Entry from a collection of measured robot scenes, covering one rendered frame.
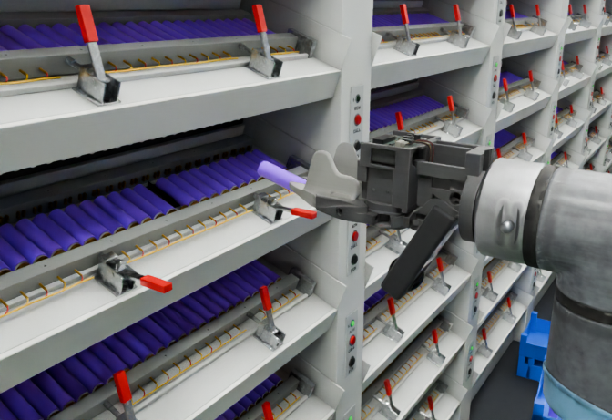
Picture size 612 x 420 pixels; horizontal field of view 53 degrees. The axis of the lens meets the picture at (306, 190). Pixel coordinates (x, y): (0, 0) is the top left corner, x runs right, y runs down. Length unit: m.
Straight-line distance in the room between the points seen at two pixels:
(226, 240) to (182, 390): 0.21
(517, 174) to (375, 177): 0.13
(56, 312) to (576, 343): 0.47
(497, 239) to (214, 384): 0.47
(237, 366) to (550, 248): 0.51
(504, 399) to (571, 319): 1.70
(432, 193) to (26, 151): 0.36
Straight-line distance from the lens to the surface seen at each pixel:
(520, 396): 2.28
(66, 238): 0.72
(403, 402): 1.54
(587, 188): 0.54
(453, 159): 0.59
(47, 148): 0.60
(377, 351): 1.33
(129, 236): 0.73
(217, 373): 0.89
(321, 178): 0.63
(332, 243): 1.03
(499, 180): 0.55
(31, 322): 0.65
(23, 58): 0.65
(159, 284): 0.64
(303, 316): 1.03
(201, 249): 0.78
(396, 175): 0.58
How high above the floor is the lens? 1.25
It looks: 17 degrees down
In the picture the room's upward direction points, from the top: straight up
